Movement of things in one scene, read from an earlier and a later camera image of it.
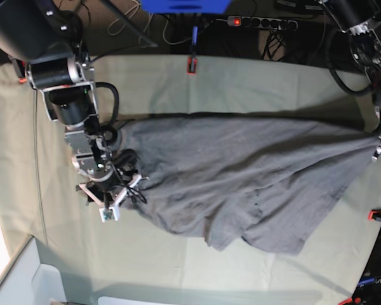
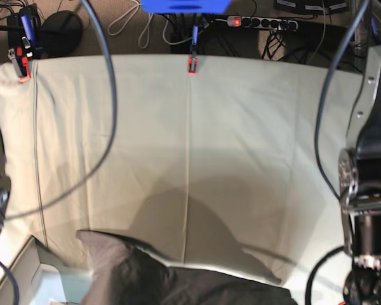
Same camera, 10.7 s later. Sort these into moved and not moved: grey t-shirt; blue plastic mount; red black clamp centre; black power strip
Moved: grey t-shirt
Not moved: black power strip; red black clamp centre; blue plastic mount
